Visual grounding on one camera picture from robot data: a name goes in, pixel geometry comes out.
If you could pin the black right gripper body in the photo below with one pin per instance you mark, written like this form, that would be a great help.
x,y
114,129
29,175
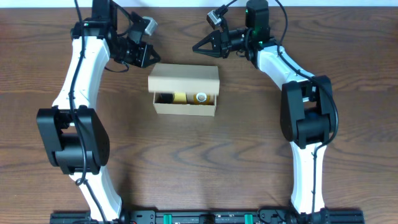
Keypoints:
x,y
224,43

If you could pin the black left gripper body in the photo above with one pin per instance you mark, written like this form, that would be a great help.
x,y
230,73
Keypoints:
x,y
138,55

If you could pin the brown cardboard box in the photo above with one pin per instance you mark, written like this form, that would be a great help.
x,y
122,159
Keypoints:
x,y
189,79

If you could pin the black glossy tape dispenser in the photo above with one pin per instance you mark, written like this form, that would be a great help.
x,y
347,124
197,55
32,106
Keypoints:
x,y
166,98

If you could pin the yellow sticky note pad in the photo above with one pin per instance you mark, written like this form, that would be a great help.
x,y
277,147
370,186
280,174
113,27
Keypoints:
x,y
180,98

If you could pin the yellow tape roll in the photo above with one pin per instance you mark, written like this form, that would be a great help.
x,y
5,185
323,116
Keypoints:
x,y
201,99

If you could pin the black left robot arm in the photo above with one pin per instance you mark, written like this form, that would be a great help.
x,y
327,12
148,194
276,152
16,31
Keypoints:
x,y
74,138

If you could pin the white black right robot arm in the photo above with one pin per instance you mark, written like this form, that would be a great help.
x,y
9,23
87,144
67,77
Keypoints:
x,y
308,114

